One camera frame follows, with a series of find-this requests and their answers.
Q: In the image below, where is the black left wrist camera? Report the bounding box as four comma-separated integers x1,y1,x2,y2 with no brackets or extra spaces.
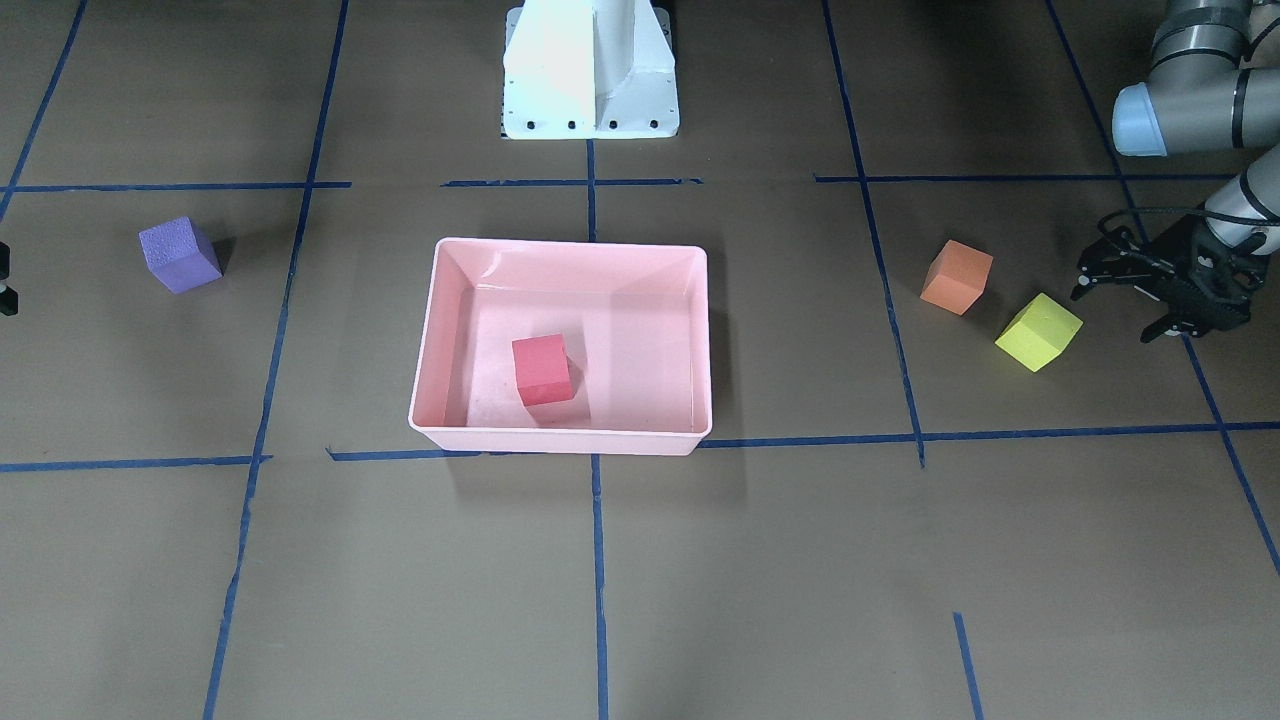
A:
1070,208,1277,343

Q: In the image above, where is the pink red foam block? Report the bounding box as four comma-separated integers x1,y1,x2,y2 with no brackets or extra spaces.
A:
511,333,575,407

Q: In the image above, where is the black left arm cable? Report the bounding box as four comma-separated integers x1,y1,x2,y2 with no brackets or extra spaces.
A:
1100,205,1226,241

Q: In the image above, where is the yellow foam block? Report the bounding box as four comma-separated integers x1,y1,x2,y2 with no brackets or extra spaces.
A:
995,293,1083,372

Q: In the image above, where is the purple foam block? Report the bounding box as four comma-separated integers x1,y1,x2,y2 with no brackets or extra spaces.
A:
138,217,223,293

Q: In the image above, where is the pink plastic bin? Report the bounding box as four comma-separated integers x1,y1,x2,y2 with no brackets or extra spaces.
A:
407,237,713,456

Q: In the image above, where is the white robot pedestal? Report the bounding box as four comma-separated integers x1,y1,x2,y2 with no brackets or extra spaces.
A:
500,1,681,141

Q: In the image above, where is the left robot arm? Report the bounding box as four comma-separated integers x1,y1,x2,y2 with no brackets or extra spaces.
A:
1111,1,1279,258

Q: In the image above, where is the orange foam block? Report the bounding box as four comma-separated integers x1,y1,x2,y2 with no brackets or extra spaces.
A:
920,240,995,316

